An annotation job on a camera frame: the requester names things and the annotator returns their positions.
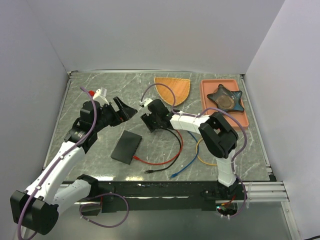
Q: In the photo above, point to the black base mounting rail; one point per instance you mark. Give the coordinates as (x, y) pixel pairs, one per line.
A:
(162, 195)

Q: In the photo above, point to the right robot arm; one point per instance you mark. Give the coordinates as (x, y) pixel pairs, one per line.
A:
(218, 135)

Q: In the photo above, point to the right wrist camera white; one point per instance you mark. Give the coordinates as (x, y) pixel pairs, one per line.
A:
(145, 102)

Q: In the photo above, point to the black network switch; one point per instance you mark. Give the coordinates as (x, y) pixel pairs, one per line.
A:
(126, 147)

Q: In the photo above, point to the orange woven basket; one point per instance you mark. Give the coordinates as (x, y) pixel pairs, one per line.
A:
(179, 86)

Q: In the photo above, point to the blue star-shaped dish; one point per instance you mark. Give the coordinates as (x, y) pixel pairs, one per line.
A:
(227, 100)

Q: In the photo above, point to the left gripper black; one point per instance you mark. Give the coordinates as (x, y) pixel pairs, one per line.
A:
(118, 117)

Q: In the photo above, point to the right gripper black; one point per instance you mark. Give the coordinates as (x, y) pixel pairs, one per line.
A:
(147, 119)

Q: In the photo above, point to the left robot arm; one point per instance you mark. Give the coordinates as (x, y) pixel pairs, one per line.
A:
(38, 207)

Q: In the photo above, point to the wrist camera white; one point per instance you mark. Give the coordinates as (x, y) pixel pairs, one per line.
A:
(145, 102)
(99, 96)

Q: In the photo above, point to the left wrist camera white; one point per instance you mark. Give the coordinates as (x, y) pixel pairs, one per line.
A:
(99, 96)

